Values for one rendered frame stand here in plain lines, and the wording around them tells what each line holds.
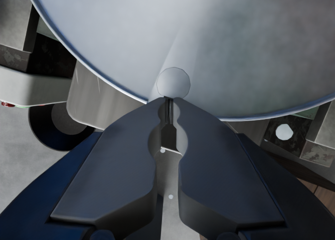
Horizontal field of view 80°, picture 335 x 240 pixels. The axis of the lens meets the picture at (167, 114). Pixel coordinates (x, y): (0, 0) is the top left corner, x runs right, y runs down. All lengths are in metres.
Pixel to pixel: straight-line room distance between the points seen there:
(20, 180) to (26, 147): 0.17
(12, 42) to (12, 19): 0.03
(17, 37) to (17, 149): 0.91
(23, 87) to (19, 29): 0.08
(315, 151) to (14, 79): 0.46
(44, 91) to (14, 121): 0.80
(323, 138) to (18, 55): 0.45
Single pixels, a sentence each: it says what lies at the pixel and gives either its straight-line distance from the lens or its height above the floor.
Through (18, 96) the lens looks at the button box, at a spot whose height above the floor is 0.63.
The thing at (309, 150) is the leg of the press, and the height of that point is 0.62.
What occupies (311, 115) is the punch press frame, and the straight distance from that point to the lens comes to 0.34.
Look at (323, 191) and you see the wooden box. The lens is 0.79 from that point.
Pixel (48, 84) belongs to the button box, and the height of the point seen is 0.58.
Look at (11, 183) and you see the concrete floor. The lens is 1.29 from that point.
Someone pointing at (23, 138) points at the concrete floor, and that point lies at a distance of 1.18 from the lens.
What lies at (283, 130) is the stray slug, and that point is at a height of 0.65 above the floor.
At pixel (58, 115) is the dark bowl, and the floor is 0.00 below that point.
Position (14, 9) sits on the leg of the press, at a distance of 0.36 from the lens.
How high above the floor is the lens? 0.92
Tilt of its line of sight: 82 degrees down
